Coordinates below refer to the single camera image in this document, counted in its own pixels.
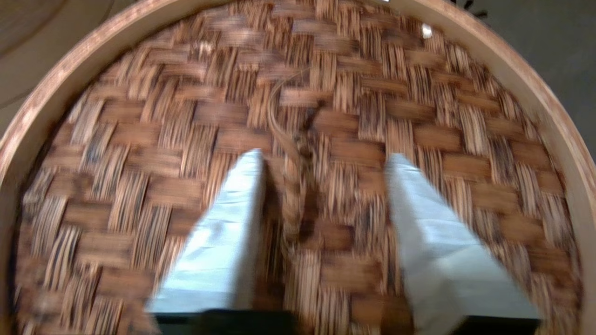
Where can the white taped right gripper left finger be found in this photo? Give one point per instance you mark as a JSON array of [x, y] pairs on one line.
[[219, 251]]

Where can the woven bamboo steamer lid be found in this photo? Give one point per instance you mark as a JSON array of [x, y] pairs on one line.
[[349, 116]]

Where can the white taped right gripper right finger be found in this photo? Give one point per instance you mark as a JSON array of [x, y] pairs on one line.
[[442, 265]]

